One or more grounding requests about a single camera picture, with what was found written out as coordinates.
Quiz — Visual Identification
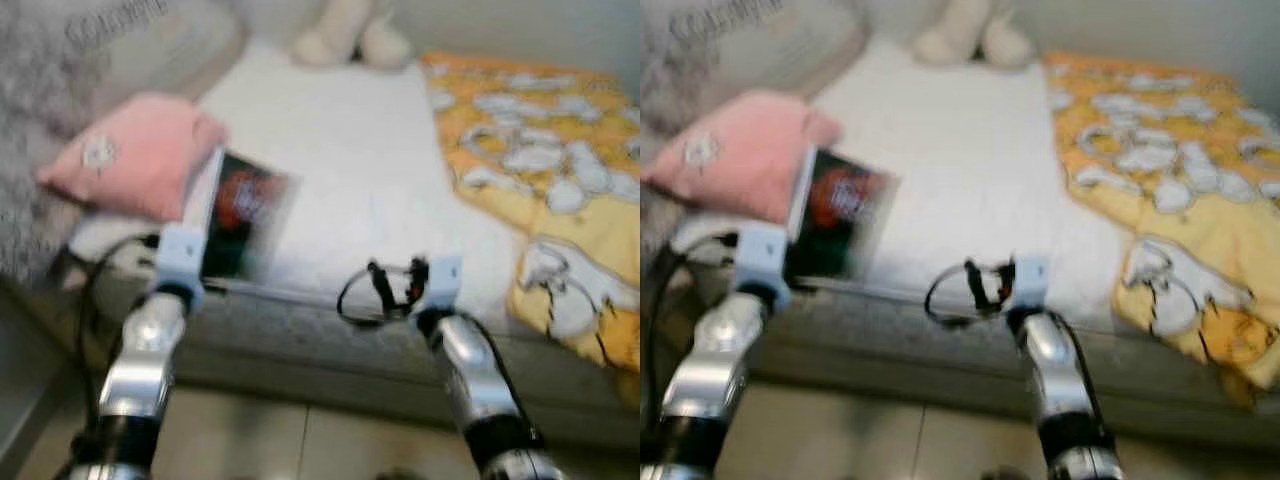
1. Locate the dark green red book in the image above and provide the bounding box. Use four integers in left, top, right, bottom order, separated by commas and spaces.
785, 145, 901, 284
183, 148, 301, 286

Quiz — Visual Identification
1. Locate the pink pillow with rabbit print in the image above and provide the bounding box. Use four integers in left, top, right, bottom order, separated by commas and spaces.
38, 92, 231, 223
640, 90, 843, 226

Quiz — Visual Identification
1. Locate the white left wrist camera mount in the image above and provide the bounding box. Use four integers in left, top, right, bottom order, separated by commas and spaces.
155, 225, 208, 293
735, 222, 791, 291

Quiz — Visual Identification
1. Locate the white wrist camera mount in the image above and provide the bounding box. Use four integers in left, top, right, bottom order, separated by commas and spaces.
735, 222, 791, 291
425, 255, 464, 313
1015, 255, 1051, 311
155, 225, 208, 293

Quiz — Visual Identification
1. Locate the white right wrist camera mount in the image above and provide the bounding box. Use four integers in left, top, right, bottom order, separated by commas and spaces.
1015, 255, 1051, 311
425, 255, 464, 313

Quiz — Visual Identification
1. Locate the beige plush toy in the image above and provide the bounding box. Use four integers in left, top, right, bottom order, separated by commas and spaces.
912, 0, 1036, 69
290, 0, 414, 71

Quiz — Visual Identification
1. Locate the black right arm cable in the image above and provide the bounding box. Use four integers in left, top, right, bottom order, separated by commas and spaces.
337, 265, 421, 328
925, 262, 1011, 328

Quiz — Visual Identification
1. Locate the white quilted mattress pad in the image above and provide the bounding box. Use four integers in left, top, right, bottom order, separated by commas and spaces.
65, 40, 546, 311
670, 40, 1151, 311

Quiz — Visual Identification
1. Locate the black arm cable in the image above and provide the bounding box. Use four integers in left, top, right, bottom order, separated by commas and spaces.
925, 262, 1011, 328
645, 232, 741, 401
75, 232, 161, 401
337, 265, 421, 328

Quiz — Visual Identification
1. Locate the grey floral printed cushion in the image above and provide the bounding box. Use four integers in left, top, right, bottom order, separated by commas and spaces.
640, 0, 871, 291
0, 0, 246, 286

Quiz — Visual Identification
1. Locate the yellow egg print blanket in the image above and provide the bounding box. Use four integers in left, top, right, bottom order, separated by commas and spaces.
1043, 52, 1280, 406
420, 52, 641, 376

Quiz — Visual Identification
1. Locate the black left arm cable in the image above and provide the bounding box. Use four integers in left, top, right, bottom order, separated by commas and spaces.
645, 232, 741, 401
75, 232, 161, 401

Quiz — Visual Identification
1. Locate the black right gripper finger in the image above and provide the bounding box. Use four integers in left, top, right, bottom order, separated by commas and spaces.
960, 258, 986, 311
368, 260, 394, 313

